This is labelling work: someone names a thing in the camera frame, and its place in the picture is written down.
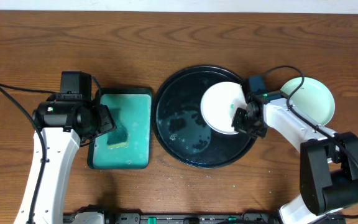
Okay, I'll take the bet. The green and yellow sponge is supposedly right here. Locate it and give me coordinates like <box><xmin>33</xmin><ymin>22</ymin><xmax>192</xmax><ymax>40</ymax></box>
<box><xmin>107</xmin><ymin>108</ymin><xmax>128</xmax><ymax>149</ymax></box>

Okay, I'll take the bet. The white plate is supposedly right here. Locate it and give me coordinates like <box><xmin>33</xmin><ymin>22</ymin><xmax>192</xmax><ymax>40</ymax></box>
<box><xmin>200</xmin><ymin>82</ymin><xmax>247</xmax><ymax>135</ymax></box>

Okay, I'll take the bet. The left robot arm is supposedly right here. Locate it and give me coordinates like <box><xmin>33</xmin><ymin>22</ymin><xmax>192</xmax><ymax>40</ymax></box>
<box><xmin>15</xmin><ymin>93</ymin><xmax>116</xmax><ymax>223</ymax></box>

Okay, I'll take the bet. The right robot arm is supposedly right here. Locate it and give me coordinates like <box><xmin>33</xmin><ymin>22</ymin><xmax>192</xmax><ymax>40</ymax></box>
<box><xmin>232</xmin><ymin>91</ymin><xmax>358</xmax><ymax>223</ymax></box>

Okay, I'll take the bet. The rectangular tray with green water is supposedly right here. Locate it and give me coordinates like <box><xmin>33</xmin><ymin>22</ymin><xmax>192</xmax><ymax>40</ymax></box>
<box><xmin>88</xmin><ymin>88</ymin><xmax>152</xmax><ymax>170</ymax></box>

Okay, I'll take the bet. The round black tray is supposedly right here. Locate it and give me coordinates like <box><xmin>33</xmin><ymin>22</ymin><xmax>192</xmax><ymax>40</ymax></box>
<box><xmin>152</xmin><ymin>65</ymin><xmax>256</xmax><ymax>169</ymax></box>

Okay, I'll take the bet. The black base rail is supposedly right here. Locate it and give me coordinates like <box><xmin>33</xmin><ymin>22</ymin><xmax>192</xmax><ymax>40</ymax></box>
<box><xmin>62</xmin><ymin>205</ymin><xmax>282</xmax><ymax>224</ymax></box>

